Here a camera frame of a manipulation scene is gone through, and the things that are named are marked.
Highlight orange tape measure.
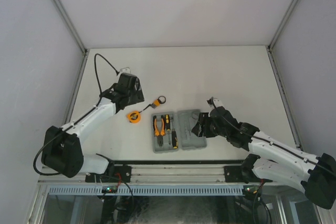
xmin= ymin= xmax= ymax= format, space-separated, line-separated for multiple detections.
xmin=127 ymin=111 xmax=141 ymax=124

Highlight hex key set orange holder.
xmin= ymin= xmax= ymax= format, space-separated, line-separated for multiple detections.
xmin=150 ymin=99 xmax=162 ymax=109

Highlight black yellow screwdriver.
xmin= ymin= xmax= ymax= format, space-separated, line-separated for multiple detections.
xmin=164 ymin=114 xmax=171 ymax=132
xmin=172 ymin=130 xmax=178 ymax=149

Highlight grey plastic tool case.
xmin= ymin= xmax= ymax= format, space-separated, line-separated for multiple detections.
xmin=151 ymin=109 xmax=207 ymax=154

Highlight orange handled pliers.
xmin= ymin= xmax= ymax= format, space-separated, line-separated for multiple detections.
xmin=153 ymin=116 xmax=165 ymax=147

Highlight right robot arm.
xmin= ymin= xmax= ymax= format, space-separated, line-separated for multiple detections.
xmin=192 ymin=105 xmax=335 ymax=210

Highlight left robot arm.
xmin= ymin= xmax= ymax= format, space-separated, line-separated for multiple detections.
xmin=37 ymin=72 xmax=144 ymax=182

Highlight black electrical tape roll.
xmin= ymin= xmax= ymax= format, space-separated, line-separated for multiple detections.
xmin=157 ymin=95 xmax=166 ymax=104

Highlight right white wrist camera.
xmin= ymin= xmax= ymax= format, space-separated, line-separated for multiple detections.
xmin=207 ymin=97 xmax=223 ymax=108

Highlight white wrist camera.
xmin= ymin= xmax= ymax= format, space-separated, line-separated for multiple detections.
xmin=119 ymin=67 xmax=131 ymax=73
xmin=207 ymin=97 xmax=223 ymax=108

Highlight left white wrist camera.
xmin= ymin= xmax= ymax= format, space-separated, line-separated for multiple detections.
xmin=119 ymin=67 xmax=131 ymax=73

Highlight aluminium front rail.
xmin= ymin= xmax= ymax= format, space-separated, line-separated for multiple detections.
xmin=38 ymin=163 xmax=300 ymax=184

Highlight left camera black cable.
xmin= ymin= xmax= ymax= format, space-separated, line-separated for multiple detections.
xmin=33 ymin=53 xmax=120 ymax=176

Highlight slotted grey cable duct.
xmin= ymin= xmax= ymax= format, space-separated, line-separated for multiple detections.
xmin=48 ymin=185 xmax=244 ymax=196

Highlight left aluminium frame post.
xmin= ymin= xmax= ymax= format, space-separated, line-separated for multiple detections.
xmin=51 ymin=0 xmax=87 ymax=56

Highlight aluminium frame post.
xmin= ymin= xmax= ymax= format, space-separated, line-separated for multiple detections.
xmin=267 ymin=0 xmax=300 ymax=51
xmin=51 ymin=0 xmax=87 ymax=56

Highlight right aluminium frame post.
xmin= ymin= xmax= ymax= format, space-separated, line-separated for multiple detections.
xmin=267 ymin=0 xmax=300 ymax=51

